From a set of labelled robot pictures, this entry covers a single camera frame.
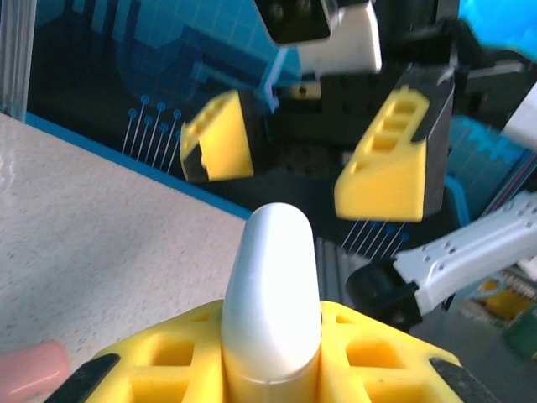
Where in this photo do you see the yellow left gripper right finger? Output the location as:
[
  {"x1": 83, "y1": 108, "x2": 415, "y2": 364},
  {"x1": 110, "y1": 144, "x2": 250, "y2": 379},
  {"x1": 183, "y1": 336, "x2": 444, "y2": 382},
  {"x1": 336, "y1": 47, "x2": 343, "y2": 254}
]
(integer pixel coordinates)
[{"x1": 318, "y1": 300, "x2": 504, "y2": 403}]

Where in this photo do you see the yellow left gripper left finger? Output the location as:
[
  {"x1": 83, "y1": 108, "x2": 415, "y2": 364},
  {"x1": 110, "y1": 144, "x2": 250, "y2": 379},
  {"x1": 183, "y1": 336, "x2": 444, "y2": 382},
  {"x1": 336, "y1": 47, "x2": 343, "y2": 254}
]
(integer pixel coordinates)
[{"x1": 44, "y1": 300, "x2": 230, "y2": 403}]

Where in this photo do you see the white earbud charging case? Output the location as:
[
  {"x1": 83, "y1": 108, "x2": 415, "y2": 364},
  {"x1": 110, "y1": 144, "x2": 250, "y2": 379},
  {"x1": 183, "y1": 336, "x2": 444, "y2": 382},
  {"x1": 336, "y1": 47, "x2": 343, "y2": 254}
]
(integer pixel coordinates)
[{"x1": 220, "y1": 202, "x2": 324, "y2": 403}]

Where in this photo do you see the pink earbud charging case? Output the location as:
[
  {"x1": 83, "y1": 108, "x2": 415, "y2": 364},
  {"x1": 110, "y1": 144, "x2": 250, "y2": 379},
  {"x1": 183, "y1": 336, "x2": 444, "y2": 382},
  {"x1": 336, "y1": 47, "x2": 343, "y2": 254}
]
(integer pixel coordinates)
[{"x1": 0, "y1": 339, "x2": 71, "y2": 403}]

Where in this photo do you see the yellow background object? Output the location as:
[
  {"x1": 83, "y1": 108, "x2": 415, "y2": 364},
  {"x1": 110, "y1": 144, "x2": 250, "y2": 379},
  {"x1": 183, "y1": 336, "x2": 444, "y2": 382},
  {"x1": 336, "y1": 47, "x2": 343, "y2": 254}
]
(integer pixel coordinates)
[{"x1": 477, "y1": 279, "x2": 532, "y2": 322}]

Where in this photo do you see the green background object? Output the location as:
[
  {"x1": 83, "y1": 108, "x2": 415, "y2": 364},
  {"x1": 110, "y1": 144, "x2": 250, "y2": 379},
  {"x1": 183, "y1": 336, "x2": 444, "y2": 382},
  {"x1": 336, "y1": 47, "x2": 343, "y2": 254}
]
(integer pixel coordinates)
[{"x1": 501, "y1": 306, "x2": 537, "y2": 373}]

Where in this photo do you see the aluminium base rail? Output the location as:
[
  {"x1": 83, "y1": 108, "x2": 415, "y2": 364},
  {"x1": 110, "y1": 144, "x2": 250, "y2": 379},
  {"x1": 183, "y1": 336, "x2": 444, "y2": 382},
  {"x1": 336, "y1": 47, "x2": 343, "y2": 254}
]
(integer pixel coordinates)
[{"x1": 316, "y1": 237, "x2": 398, "y2": 295}]

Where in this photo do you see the blue aluminium table side rail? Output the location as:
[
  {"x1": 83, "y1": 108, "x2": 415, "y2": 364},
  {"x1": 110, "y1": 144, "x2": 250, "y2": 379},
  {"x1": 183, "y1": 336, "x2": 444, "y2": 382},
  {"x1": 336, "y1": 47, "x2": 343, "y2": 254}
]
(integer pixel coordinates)
[{"x1": 24, "y1": 109, "x2": 253, "y2": 222}]

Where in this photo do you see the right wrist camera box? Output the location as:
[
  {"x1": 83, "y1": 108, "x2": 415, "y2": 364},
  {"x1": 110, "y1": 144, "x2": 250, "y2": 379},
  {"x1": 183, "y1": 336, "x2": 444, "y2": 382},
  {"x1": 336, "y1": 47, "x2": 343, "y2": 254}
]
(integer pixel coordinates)
[{"x1": 254, "y1": 0, "x2": 383, "y2": 76}]

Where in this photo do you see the aluminium frame post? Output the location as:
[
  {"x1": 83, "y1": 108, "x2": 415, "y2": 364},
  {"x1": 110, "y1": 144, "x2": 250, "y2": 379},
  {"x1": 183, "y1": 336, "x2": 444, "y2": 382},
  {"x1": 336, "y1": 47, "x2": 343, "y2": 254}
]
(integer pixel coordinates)
[{"x1": 0, "y1": 0, "x2": 39, "y2": 121}]

